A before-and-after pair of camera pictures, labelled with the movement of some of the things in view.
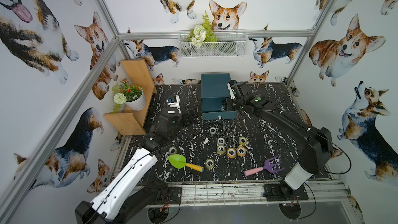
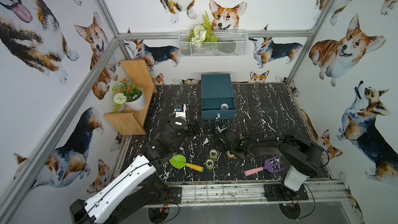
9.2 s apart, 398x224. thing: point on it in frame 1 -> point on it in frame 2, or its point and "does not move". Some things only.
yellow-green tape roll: [221, 149] -> [213, 153]
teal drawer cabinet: [214, 89] does not move
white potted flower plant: [131, 96] does not move
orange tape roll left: [231, 152] does not move
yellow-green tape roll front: [209, 163] does not move
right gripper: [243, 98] -> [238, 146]
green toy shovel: [179, 162] does not move
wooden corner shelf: [134, 123] does not move
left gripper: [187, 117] -> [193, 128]
